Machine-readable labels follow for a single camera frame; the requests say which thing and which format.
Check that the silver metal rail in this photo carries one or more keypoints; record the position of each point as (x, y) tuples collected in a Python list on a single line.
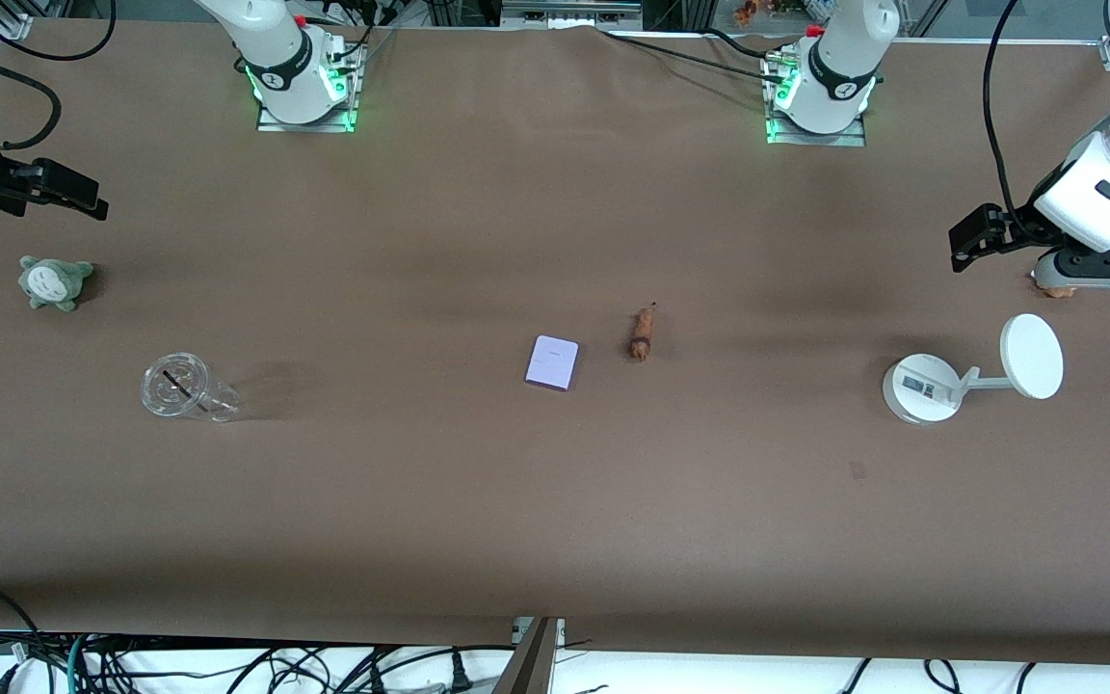
[(569, 12)]

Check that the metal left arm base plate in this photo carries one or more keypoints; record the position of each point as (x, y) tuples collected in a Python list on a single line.
[(854, 140)]

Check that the brown lion statue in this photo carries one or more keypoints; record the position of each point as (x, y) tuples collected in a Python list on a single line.
[(643, 334)]

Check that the orange background toy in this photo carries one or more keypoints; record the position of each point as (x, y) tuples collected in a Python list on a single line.
[(746, 12)]

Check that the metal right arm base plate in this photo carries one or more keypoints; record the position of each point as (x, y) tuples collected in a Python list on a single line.
[(348, 118)]

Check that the small orange object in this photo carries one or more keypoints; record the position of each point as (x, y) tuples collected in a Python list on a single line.
[(1056, 288)]

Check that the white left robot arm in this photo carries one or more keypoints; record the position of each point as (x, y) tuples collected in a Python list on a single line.
[(839, 67)]

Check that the grey green plush toy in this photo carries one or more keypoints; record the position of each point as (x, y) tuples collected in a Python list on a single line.
[(54, 282)]

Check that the white round desk lamp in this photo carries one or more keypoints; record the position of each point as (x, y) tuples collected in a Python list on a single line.
[(921, 390)]

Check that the brown table cover sheet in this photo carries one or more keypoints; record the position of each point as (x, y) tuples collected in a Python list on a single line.
[(555, 241)]

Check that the clear plastic cup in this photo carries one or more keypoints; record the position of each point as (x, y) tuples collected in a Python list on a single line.
[(179, 387)]

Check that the wooden table support beam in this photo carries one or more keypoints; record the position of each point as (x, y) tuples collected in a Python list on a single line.
[(528, 665)]

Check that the purple phone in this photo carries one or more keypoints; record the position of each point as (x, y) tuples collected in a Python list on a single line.
[(552, 362)]

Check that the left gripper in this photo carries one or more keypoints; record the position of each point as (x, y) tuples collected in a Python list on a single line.
[(1016, 223)]

